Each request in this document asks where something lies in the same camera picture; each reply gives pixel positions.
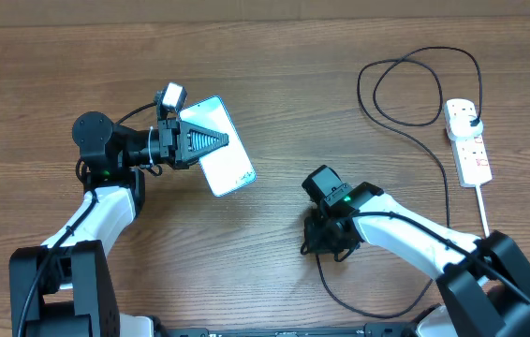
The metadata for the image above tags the blue Galaxy smartphone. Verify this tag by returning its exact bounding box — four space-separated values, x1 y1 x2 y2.
180 95 257 197

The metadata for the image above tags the black USB charging cable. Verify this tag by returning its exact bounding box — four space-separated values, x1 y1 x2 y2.
314 45 484 320

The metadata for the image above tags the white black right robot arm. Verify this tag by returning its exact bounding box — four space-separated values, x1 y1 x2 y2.
301 166 530 337

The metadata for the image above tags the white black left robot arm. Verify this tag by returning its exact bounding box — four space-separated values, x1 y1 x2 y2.
9 108 243 336

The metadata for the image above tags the white charger plug adapter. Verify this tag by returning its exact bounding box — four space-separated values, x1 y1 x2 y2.
446 115 483 141

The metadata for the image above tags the white power strip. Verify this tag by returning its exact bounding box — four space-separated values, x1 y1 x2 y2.
443 98 493 187

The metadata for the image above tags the brown cardboard backdrop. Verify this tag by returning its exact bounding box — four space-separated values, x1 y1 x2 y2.
0 0 530 27

